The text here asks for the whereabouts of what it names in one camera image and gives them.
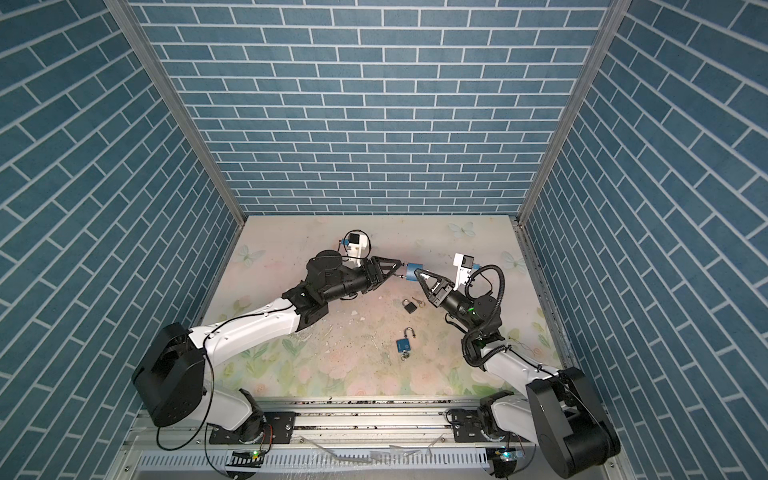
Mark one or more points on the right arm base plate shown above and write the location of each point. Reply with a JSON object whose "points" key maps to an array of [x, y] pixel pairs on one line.
{"points": [[477, 425]]}

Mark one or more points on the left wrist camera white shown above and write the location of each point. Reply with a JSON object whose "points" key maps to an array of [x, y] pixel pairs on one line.
{"points": [[355, 247]]}

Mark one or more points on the blue padlock with key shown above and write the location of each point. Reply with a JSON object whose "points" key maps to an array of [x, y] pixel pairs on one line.
{"points": [[403, 344]]}

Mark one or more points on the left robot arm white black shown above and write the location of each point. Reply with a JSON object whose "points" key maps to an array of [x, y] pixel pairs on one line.
{"points": [[176, 377]]}

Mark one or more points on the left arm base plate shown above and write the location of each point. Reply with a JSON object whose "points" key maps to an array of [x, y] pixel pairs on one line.
{"points": [[271, 428]]}

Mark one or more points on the black padlock with keys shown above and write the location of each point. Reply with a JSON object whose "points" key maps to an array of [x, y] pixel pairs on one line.
{"points": [[411, 305]]}

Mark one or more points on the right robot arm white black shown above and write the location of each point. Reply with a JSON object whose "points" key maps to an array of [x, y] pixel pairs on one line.
{"points": [[558, 410]]}

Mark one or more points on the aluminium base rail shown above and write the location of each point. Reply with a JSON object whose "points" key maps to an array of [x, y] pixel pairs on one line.
{"points": [[374, 439]]}

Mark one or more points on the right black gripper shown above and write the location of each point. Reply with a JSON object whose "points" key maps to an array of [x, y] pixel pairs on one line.
{"points": [[436, 297]]}

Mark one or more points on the floral table mat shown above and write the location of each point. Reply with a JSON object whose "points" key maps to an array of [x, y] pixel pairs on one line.
{"points": [[352, 350]]}

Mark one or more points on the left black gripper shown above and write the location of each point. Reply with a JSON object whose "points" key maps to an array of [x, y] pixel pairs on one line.
{"points": [[372, 273]]}

